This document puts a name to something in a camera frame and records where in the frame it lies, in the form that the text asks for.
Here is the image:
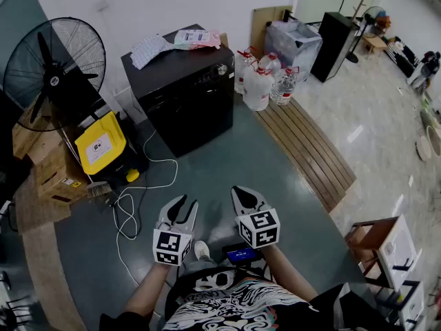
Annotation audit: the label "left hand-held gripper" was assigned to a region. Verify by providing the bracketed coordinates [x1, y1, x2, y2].
[152, 194, 200, 267]

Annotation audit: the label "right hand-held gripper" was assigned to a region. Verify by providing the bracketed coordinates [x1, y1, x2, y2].
[230, 185, 281, 250]

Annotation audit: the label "person's left forearm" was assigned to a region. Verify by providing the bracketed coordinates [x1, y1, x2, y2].
[122, 261, 174, 321]

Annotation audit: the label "person's right forearm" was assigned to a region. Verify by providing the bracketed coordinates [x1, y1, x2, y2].
[258, 243, 318, 303]

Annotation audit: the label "black washing machine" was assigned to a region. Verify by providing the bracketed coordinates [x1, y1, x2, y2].
[121, 23, 236, 159]

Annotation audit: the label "person's white shoe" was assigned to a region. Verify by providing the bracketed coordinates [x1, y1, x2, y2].
[193, 240, 212, 261]

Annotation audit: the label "black device with blue screen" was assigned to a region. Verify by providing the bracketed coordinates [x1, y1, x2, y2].
[221, 242, 263, 265]

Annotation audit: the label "person's grey jeans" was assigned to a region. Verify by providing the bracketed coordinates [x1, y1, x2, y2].
[187, 256, 222, 272]

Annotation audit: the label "wooden slatted platform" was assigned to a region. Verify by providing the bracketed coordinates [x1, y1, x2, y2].
[254, 98, 358, 214]

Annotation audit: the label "grey broom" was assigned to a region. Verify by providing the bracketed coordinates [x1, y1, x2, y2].
[61, 126, 112, 199]

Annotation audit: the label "person's black printed shirt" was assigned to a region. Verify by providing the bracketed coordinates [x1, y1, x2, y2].
[99, 266, 382, 331]

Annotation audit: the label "yellow and black floor sweeper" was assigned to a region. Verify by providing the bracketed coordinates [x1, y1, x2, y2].
[74, 110, 150, 186]

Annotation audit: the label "frosted white water bottle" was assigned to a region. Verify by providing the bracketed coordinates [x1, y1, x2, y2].
[242, 60, 276, 112]

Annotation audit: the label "plastic-wrapped grey box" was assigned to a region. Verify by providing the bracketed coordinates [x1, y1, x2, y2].
[264, 19, 324, 83]

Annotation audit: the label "white flat panel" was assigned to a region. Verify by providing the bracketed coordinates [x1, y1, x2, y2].
[376, 213, 424, 290]

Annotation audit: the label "checked cloth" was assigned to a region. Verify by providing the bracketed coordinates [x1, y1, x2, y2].
[130, 34, 177, 70]

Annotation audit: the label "pink and green packet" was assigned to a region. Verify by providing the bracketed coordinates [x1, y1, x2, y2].
[173, 28, 223, 51]

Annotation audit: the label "black cabinet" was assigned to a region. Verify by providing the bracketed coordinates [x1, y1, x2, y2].
[310, 11, 361, 83]

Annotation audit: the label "cardboard sheet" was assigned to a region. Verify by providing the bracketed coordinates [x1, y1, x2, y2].
[249, 6, 294, 54]

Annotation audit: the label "round white stool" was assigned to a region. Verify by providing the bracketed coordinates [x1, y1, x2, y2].
[414, 135, 433, 162]

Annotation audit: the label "large black standing fan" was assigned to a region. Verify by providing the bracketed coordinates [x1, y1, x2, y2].
[2, 16, 107, 132]

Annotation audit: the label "small wooden table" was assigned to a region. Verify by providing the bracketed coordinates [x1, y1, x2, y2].
[361, 34, 389, 57]

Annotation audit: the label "black striped rug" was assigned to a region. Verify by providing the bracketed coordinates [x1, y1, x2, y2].
[383, 36, 420, 78]

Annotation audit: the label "small black standing fan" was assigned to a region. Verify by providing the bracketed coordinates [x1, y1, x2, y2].
[345, 6, 387, 64]

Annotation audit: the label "wooden coat rack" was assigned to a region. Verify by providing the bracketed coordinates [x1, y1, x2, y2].
[350, 0, 371, 19]

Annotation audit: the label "white cable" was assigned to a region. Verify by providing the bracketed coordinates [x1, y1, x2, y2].
[112, 128, 179, 286]

